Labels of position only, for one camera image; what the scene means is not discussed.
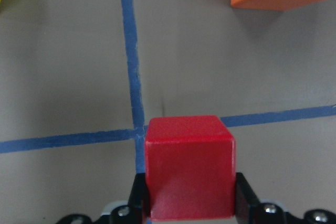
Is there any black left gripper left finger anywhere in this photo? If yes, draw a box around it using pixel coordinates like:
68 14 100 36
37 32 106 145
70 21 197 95
128 173 150 223

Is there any red wooden block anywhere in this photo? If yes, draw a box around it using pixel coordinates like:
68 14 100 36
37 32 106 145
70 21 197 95
145 115 236 221

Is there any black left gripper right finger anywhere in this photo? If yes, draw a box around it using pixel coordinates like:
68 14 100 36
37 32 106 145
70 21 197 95
235 172 262 224

